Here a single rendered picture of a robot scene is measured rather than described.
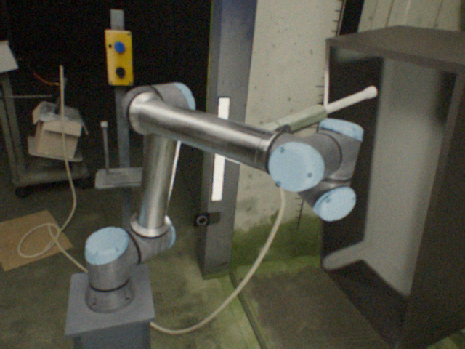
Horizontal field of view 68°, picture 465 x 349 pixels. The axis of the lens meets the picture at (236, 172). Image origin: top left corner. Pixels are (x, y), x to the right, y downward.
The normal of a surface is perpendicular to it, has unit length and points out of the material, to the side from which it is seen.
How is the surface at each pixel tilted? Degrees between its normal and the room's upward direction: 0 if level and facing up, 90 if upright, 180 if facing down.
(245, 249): 90
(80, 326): 0
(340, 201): 95
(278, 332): 0
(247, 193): 90
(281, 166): 90
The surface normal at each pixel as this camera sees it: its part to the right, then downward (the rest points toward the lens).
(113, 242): 0.04, -0.87
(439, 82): -0.93, 0.26
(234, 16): 0.32, 0.44
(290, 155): -0.59, 0.28
